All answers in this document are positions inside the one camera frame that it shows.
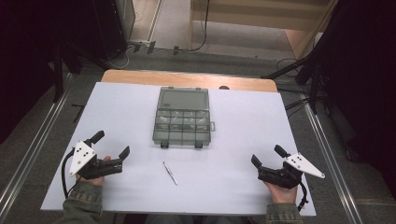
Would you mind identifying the wooden table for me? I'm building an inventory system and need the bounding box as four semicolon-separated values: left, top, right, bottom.
101;69;278;93

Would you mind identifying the black curtain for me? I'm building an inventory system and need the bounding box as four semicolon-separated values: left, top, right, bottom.
0;0;104;144
307;0;396;200

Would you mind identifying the dark cabinet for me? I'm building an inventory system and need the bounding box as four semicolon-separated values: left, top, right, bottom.
90;0;136;60

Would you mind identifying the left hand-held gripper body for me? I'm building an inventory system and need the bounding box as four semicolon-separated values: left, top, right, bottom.
68;139;124;181

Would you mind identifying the beige wooden furniture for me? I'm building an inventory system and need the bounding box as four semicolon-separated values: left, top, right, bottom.
188;0;339;60

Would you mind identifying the white floor cable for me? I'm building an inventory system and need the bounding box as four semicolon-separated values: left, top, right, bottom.
106;43;138;70

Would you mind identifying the metal floor rail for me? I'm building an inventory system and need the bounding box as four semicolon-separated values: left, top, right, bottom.
303;102;365;224
0;90;71;213

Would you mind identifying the grey clear compartment box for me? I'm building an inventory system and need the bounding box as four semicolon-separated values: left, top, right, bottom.
151;86;217;149

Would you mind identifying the black upright post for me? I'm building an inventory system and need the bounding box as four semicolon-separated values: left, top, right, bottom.
52;43;64;104

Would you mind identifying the black stand leg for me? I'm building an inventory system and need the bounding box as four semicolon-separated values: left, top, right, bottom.
261;55;312;80

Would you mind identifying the thin silver metal tool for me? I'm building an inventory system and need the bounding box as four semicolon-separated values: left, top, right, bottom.
163;161;179;187

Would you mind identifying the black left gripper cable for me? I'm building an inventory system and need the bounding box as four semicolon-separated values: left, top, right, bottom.
61;147;82;200

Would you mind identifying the person's right hand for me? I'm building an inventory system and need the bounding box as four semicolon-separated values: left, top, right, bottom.
264;180;299;205

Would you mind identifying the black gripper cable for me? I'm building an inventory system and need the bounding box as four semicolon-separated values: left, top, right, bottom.
61;147;82;200
297;181;310;213

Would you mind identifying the white table board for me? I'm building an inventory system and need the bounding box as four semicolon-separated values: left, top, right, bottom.
40;81;317;217

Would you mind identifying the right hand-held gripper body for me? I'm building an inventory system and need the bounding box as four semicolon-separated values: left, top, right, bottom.
257;152;326;189

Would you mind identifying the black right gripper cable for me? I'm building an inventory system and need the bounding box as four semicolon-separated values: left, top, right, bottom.
297;181;310;213

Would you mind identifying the black hanging cable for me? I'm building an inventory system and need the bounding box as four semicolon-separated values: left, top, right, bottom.
188;0;210;53

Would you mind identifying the person's left hand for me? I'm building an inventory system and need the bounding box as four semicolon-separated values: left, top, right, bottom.
75;155;112;188

